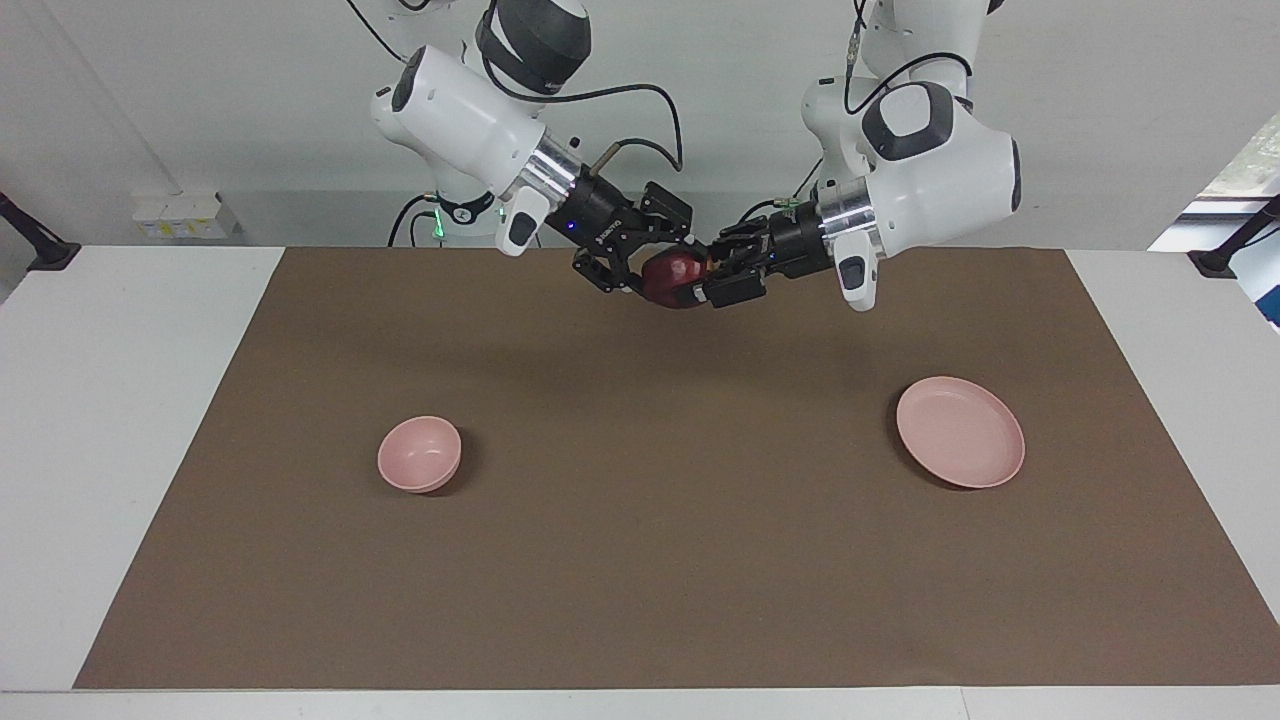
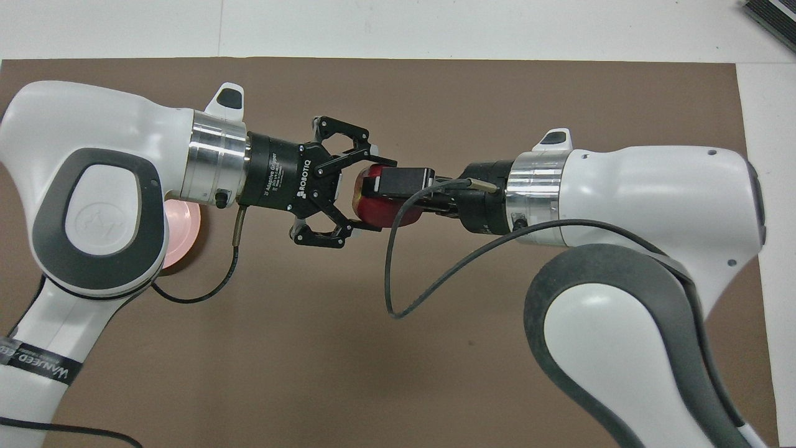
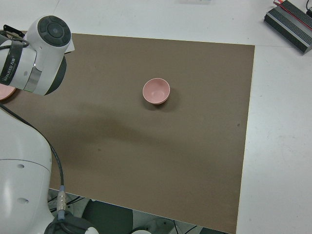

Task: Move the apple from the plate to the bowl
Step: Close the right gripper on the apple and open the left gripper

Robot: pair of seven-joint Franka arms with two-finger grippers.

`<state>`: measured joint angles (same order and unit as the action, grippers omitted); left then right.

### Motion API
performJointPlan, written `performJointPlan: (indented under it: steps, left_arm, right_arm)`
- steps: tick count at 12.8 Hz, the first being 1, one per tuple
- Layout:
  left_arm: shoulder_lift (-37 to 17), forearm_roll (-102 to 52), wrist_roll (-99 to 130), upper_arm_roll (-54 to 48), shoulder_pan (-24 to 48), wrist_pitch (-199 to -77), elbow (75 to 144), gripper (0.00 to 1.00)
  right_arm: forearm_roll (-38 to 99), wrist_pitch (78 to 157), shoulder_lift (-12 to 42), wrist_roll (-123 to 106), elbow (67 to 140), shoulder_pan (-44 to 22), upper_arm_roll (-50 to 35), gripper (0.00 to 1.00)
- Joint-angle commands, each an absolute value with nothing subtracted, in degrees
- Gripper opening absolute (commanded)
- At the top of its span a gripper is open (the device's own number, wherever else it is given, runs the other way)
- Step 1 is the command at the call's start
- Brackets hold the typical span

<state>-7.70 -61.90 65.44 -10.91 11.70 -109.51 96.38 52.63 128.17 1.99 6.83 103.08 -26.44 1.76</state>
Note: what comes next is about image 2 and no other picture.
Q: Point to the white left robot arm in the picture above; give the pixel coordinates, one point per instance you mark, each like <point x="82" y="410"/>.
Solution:
<point x="112" y="143"/>

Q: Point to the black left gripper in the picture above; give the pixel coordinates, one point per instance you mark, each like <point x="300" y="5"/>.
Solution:
<point x="280" y="174"/>

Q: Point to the red apple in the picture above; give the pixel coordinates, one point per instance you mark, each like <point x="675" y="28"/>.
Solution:
<point x="379" y="210"/>

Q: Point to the black ridged device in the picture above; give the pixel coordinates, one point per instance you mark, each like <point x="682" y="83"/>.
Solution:
<point x="774" y="15"/>

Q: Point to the pink plate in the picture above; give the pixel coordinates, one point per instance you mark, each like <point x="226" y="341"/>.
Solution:
<point x="183" y="236"/>

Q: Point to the brown table mat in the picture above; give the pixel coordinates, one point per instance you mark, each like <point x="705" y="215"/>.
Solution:
<point x="348" y="361"/>

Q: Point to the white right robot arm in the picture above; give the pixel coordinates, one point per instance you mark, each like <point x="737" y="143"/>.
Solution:
<point x="647" y="186"/>

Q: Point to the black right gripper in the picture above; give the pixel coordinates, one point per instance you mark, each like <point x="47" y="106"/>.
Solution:
<point x="488" y="205"/>

